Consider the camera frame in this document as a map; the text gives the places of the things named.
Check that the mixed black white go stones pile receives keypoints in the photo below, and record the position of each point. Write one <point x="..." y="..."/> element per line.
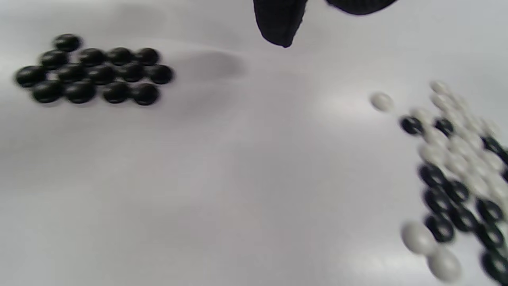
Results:
<point x="456" y="186"/>

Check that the sorted black go stones group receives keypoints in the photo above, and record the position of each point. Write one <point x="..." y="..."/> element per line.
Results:
<point x="99" y="73"/>

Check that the person's left hand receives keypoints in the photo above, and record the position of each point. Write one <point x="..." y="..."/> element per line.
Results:
<point x="279" y="20"/>

